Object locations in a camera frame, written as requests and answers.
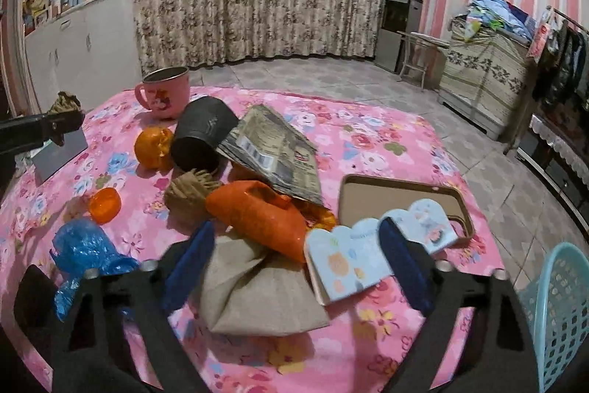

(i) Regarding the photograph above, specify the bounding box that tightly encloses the brown paper ball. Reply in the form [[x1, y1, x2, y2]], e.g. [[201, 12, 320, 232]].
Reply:
[[47, 91, 82, 115]]

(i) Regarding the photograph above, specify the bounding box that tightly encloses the pink mug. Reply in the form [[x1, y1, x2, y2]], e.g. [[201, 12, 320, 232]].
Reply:
[[135, 67, 190, 120]]

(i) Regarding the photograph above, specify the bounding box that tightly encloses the water dispenser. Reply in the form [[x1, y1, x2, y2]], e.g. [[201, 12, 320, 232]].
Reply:
[[374, 0, 423, 73]]

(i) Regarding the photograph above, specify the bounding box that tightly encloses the orange bottle cap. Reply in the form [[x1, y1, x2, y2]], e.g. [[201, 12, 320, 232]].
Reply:
[[88, 187, 122, 224]]

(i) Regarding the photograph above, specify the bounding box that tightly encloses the brown phone case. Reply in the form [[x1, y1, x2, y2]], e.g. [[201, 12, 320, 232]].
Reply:
[[338, 175, 475, 248]]

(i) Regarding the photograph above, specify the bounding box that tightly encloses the clothes rack with clothes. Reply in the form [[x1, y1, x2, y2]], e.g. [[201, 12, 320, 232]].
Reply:
[[527, 6, 588, 115]]

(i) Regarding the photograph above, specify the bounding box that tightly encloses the pink floral tablecloth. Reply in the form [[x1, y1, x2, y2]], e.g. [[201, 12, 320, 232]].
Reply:
[[1, 87, 502, 392]]

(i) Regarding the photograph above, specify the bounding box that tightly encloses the beige paper napkin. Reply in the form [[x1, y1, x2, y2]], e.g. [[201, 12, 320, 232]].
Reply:
[[192, 234, 329, 337]]

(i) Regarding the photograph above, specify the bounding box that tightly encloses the white cabinet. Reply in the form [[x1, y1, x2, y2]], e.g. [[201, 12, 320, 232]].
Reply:
[[25, 0, 142, 112]]

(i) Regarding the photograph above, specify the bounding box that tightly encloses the printed snack wrapper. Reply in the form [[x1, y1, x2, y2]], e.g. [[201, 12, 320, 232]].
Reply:
[[218, 105, 324, 206]]

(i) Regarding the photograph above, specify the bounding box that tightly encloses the pile of clothes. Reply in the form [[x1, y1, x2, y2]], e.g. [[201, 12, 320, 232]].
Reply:
[[464, 0, 532, 41]]

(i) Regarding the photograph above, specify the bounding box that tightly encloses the teal plastic basket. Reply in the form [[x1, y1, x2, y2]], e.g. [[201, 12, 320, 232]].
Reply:
[[518, 242, 588, 392]]

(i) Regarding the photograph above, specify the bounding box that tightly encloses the low tv cabinet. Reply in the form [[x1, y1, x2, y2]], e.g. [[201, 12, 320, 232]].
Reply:
[[516, 114, 588, 235]]

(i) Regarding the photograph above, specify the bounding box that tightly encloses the orange plastic bag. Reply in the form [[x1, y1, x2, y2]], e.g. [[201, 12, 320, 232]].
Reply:
[[204, 179, 340, 264]]

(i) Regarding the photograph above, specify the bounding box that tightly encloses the small folding table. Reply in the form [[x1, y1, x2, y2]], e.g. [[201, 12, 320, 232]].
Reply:
[[398, 31, 450, 90]]

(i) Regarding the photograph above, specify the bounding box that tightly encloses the black cylindrical cup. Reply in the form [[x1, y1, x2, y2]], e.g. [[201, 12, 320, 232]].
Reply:
[[170, 96, 239, 173]]

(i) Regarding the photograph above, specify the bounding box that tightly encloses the light blue booklet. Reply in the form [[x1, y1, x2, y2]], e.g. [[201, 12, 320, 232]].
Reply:
[[304, 199, 465, 306]]

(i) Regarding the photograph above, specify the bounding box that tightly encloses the orange fruit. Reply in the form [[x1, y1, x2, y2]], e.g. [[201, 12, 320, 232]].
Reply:
[[134, 127, 174, 172]]

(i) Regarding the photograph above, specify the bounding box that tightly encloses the covered storage cabinet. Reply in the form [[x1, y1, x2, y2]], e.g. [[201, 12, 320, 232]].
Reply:
[[438, 16, 530, 141]]

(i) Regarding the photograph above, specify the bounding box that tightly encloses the blue plastic bag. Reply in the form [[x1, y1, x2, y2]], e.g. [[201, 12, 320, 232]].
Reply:
[[50, 217, 140, 322]]

